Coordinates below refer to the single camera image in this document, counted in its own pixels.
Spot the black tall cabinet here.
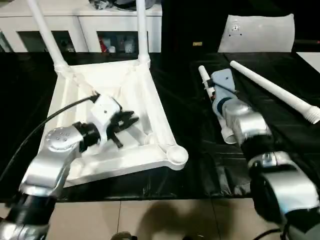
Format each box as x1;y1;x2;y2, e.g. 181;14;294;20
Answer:
162;0;230;55

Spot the white plastic table leg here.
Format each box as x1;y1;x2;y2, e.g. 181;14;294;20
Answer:
26;0;71;73
198;65;238;145
134;0;151;67
229;60;320;125

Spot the white flat board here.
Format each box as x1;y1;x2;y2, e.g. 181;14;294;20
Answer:
296;51;320;70

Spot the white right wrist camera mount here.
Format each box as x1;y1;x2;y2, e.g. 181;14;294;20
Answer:
210;69;238;122

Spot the white glass-door cabinet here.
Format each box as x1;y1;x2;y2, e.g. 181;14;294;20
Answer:
0;3;163;54

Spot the black bar red light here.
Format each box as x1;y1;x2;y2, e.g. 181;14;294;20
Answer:
294;39;320;47

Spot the grey bag black handle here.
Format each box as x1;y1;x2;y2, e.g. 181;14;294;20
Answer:
113;0;162;11

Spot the black work mat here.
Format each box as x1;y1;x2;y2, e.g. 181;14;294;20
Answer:
0;51;320;203

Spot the dark crumpled small pile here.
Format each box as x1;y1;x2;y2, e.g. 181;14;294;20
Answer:
89;0;113;10

